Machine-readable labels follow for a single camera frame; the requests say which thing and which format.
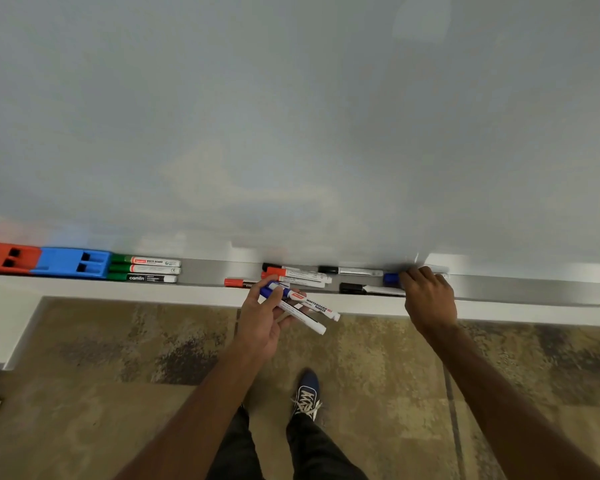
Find person's right hand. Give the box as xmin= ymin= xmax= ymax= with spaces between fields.
xmin=399 ymin=266 xmax=459 ymax=338

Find person's right forearm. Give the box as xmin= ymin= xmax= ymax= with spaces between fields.
xmin=420 ymin=321 xmax=600 ymax=480

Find silver metal marker tray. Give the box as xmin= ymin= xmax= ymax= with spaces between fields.
xmin=177 ymin=257 xmax=600 ymax=309

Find black trousers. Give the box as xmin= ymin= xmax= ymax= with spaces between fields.
xmin=206 ymin=405 xmax=369 ymax=480

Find green cap marker black label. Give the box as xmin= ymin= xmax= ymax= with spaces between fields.
xmin=107 ymin=273 xmax=179 ymax=284

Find person's left hand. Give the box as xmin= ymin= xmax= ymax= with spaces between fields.
xmin=235 ymin=276 xmax=307 ymax=365

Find person's left forearm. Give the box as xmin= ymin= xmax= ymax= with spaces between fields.
xmin=112 ymin=340 xmax=271 ymax=480

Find red whiteboard eraser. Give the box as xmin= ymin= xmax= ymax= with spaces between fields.
xmin=0 ymin=243 xmax=42 ymax=275

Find blue whiteboard eraser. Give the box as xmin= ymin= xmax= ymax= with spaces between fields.
xmin=30 ymin=247 xmax=113 ymax=280

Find white whiteboard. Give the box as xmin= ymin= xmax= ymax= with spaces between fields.
xmin=0 ymin=0 xmax=600 ymax=286

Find green cap marker red label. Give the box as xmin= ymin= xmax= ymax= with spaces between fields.
xmin=111 ymin=254 xmax=182 ymax=268
xmin=109 ymin=264 xmax=182 ymax=275

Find blue cap whiteboard marker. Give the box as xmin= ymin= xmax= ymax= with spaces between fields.
xmin=383 ymin=273 xmax=451 ymax=287
xmin=266 ymin=281 xmax=341 ymax=322
xmin=259 ymin=287 xmax=327 ymax=336

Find blue shoe white laces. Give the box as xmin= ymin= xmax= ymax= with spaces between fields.
xmin=291 ymin=369 xmax=324 ymax=422

